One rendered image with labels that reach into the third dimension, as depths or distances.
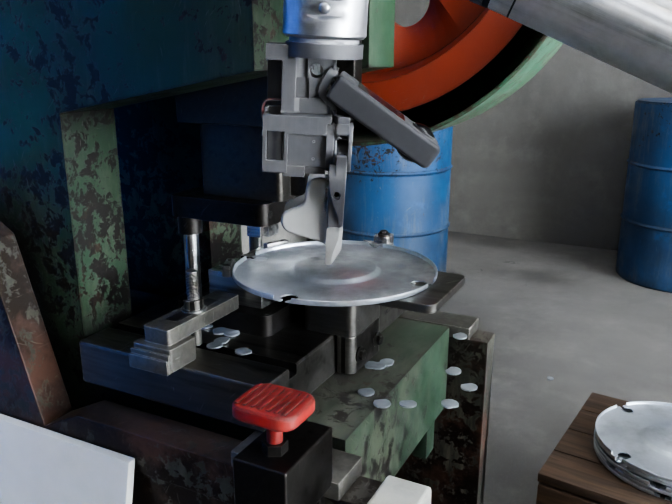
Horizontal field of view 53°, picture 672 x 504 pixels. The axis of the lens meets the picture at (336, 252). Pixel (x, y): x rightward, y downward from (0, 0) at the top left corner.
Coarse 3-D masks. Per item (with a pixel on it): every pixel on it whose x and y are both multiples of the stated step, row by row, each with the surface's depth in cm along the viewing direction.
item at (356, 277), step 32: (256, 256) 104; (288, 256) 104; (320, 256) 101; (352, 256) 101; (384, 256) 104; (416, 256) 103; (256, 288) 89; (288, 288) 89; (320, 288) 89; (352, 288) 89; (384, 288) 89; (416, 288) 89
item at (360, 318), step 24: (432, 288) 90; (456, 288) 91; (312, 312) 94; (336, 312) 92; (360, 312) 94; (432, 312) 84; (336, 336) 94; (360, 336) 95; (336, 360) 95; (360, 360) 95
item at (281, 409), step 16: (272, 384) 68; (240, 400) 64; (256, 400) 64; (272, 400) 64; (288, 400) 64; (304, 400) 64; (240, 416) 63; (256, 416) 62; (272, 416) 62; (288, 416) 62; (304, 416) 63; (272, 432) 65
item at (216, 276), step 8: (248, 256) 104; (216, 272) 97; (216, 280) 98; (224, 280) 97; (232, 280) 96; (216, 288) 98; (224, 288) 97; (232, 288) 97; (240, 288) 96; (240, 296) 96; (248, 296) 96; (256, 296) 95; (240, 304) 97; (248, 304) 96; (256, 304) 95; (264, 304) 96
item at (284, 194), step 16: (208, 128) 92; (224, 128) 90; (240, 128) 89; (256, 128) 88; (208, 144) 92; (224, 144) 91; (240, 144) 90; (256, 144) 89; (208, 160) 93; (224, 160) 92; (240, 160) 91; (256, 160) 89; (208, 176) 94; (224, 176) 92; (240, 176) 91; (256, 176) 90; (272, 176) 89; (288, 176) 90; (304, 176) 90; (208, 192) 94; (224, 192) 93; (240, 192) 92; (256, 192) 91; (272, 192) 89; (288, 192) 91; (304, 192) 90
